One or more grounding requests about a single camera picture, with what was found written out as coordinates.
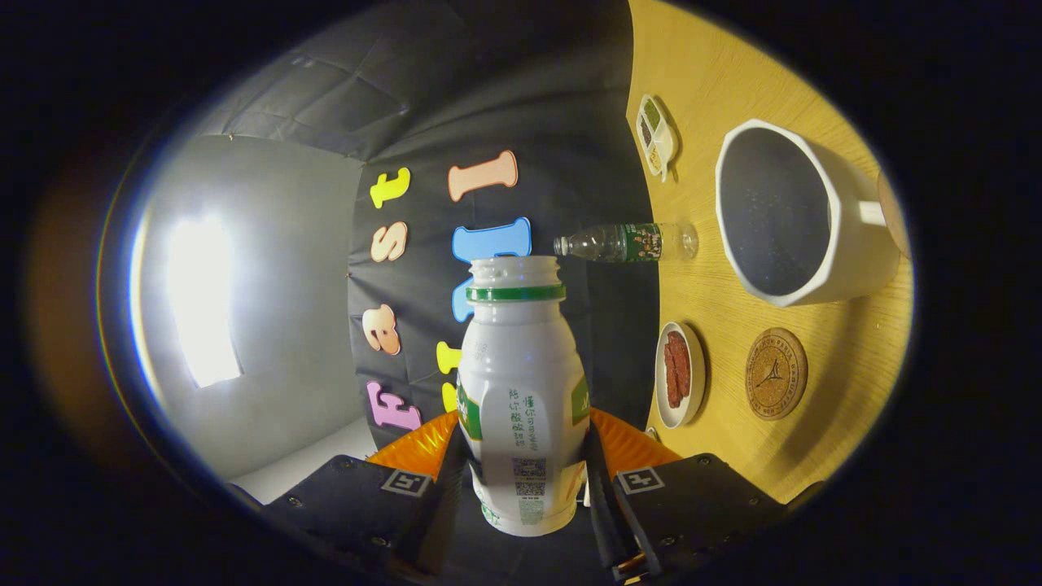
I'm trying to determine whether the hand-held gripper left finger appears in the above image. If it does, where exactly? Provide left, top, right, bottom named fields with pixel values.
left=230, top=409, right=473, bottom=583

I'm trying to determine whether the white juice bottle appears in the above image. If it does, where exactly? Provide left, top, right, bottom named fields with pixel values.
left=456, top=255, right=591, bottom=538

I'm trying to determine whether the red sausage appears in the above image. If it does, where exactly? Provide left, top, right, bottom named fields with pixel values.
left=663, top=330, right=692, bottom=409

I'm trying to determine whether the black backdrop cloth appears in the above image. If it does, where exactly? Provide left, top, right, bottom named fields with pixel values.
left=194, top=0, right=662, bottom=583

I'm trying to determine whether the round beige plate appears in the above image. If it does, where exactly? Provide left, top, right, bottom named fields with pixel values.
left=655, top=321, right=707, bottom=430

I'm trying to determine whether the wooden table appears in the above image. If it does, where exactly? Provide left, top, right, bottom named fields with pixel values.
left=625, top=0, right=914, bottom=504

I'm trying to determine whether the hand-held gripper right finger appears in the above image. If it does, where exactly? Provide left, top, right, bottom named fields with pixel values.
left=584, top=407, right=790, bottom=583

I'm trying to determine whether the white divided dish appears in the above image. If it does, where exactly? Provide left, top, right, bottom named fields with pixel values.
left=635, top=94, right=681, bottom=183

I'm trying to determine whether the round cork coaster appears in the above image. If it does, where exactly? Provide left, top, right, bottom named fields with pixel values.
left=745, top=327, right=809, bottom=421

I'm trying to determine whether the clear plastic water bottle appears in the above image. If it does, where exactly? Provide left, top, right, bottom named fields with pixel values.
left=554, top=222, right=699, bottom=263

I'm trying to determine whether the white cup with wooden handle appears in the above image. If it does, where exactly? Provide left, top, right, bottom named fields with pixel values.
left=715, top=119, right=911, bottom=308

